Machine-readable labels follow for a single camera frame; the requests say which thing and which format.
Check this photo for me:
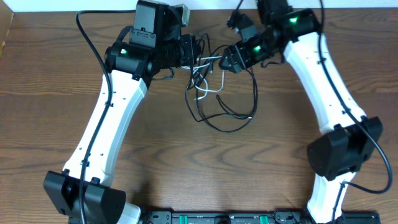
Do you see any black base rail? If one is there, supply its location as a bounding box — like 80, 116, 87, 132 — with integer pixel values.
138, 208, 381, 224

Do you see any short black cable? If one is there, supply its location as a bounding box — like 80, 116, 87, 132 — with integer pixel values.
186, 32, 218, 94

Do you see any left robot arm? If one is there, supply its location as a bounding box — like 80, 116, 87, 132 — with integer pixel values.
44, 1, 200, 224

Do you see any white cable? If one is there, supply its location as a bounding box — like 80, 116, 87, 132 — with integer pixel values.
182, 55, 226, 101

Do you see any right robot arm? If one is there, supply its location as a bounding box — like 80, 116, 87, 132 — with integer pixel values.
219, 1, 382, 223

